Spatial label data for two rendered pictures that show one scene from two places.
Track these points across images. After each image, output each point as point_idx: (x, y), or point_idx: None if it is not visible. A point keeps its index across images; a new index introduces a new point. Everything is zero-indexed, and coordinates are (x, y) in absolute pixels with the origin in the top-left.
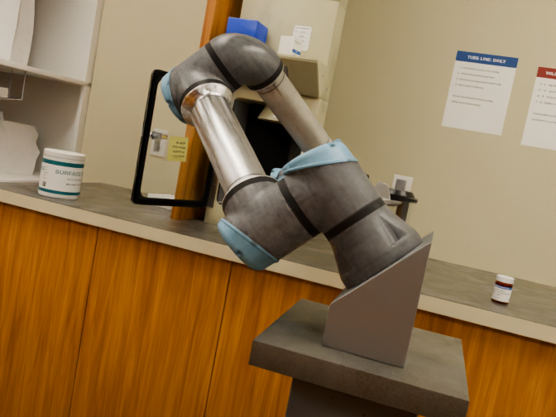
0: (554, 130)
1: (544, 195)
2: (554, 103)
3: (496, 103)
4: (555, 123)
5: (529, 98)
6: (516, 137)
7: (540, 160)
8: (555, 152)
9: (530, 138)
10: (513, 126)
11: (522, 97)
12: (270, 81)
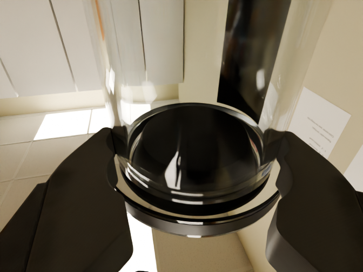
0: (318, 117)
1: (345, 48)
2: (313, 141)
3: (362, 171)
4: (316, 123)
5: (330, 157)
6: (353, 124)
7: (337, 91)
8: (323, 95)
9: (340, 117)
10: (352, 138)
11: (335, 162)
12: None
